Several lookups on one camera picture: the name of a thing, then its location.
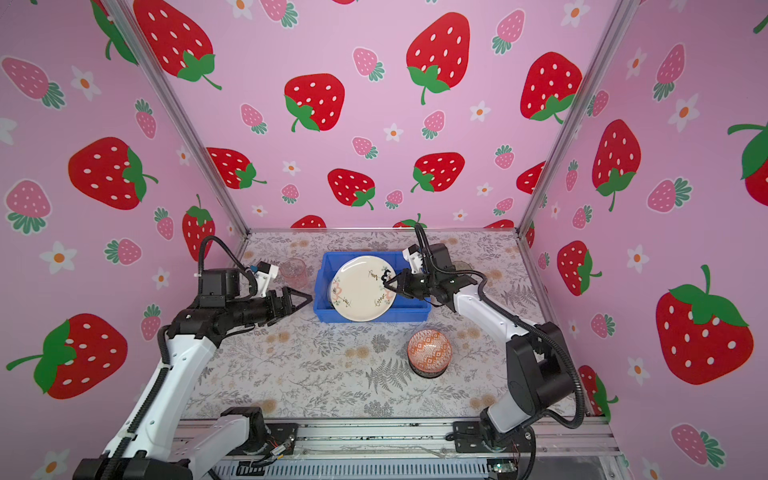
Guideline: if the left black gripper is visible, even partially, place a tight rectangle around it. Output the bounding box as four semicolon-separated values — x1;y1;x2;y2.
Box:
229;289;312;331

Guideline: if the cream floral plate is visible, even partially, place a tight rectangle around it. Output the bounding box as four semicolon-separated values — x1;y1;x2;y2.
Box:
328;255;396;322

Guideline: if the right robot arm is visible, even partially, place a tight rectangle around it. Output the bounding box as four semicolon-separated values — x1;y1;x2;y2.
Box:
383;268;586;450

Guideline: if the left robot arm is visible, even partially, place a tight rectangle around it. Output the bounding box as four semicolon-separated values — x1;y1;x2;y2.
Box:
73;253;313;479

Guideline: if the blue plastic bin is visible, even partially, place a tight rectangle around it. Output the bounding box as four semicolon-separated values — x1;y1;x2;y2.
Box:
313;251;432;323

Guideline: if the pink glass cup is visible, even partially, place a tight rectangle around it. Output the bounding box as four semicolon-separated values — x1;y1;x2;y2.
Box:
279;258;309;290

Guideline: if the green glass cup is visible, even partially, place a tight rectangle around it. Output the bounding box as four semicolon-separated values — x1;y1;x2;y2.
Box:
454;260;473;275

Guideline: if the orange patterned upturned bowl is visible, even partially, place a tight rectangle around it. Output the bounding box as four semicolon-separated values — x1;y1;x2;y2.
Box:
407;329;452;379

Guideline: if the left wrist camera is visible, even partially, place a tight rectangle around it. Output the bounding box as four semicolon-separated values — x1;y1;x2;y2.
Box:
196;262;279;300

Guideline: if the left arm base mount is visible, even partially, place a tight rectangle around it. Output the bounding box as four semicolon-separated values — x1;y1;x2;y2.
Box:
238;422;299;458

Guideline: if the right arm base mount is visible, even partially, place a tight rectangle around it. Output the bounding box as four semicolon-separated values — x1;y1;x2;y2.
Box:
445;420;535;454

